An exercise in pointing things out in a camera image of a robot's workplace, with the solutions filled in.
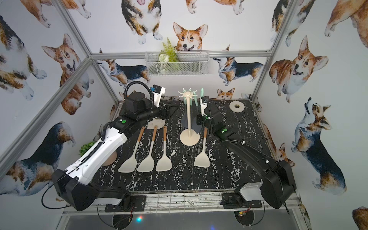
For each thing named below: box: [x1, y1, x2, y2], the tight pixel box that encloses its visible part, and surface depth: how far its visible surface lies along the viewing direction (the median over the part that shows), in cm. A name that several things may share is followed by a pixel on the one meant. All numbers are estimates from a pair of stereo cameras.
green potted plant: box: [78, 140, 97, 157], surface depth 78 cm
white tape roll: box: [229, 100, 245, 113], surface depth 120 cm
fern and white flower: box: [158, 37, 180, 75], surface depth 85 cm
